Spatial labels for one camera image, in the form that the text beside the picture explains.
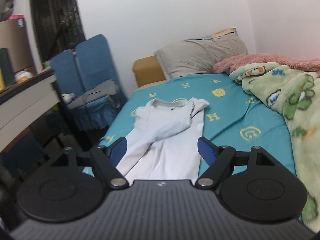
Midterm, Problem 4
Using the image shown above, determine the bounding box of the blue folding chair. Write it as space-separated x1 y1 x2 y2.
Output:
50 34 127 131

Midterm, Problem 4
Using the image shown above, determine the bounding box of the green cartoon fleece blanket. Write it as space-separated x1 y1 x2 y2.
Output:
229 62 320 231

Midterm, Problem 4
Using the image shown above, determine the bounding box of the yellow headboard cushion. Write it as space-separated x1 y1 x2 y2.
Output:
132 56 166 88

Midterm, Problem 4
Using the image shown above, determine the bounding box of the grey cloth on chair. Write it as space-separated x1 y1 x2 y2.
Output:
67 80 118 109

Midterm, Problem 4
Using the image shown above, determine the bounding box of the white dark-top desk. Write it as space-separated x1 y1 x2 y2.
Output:
1 68 60 150

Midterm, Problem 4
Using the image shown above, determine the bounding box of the pink fluffy blanket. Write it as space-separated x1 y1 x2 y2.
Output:
213 53 320 75

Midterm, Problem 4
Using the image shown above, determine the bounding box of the white t-shirt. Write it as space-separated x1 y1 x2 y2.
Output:
117 98 209 184

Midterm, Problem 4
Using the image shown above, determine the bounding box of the grey pillow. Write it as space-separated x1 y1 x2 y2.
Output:
154 28 248 80

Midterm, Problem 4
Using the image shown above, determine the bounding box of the teal smiley bed sheet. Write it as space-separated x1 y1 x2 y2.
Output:
100 74 295 177

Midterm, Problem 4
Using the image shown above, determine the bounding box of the small plush toy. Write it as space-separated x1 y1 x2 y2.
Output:
61 93 77 104

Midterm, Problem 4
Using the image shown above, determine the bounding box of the dark barred window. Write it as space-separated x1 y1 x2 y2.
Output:
30 0 85 62

